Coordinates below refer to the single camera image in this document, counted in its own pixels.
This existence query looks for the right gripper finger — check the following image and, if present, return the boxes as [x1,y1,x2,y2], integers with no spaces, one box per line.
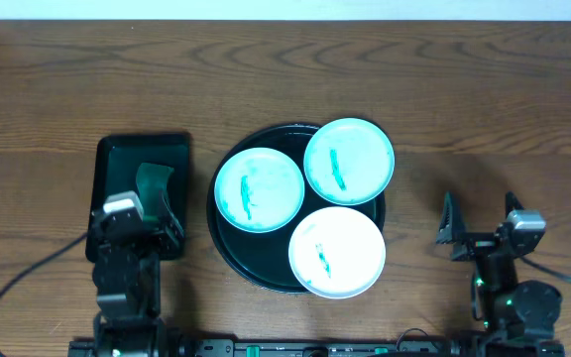
[505,191,523,214]
[435,191,466,244]

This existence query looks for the top right stained plate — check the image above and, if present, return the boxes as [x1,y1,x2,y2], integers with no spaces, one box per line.
[303,118,395,205]

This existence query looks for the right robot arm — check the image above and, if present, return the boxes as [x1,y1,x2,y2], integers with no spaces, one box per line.
[435,192,565,357]

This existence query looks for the front white stained plate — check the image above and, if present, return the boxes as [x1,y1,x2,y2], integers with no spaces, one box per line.
[288,206,387,299]

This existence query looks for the black rectangular sponge tray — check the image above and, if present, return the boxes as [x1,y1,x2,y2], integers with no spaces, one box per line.
[84,132,191,263]

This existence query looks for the green-stained plate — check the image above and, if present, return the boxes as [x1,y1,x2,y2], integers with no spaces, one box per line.
[214,148,305,234]

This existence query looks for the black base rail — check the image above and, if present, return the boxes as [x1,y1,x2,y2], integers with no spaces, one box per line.
[66,339,567,357]

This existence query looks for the round black serving tray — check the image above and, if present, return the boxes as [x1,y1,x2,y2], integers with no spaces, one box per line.
[207,124,386,293]

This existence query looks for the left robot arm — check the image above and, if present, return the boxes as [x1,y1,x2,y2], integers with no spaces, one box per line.
[88,189,185,357]

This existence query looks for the green sponge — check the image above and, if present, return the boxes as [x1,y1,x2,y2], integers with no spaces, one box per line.
[136,163,174,222]

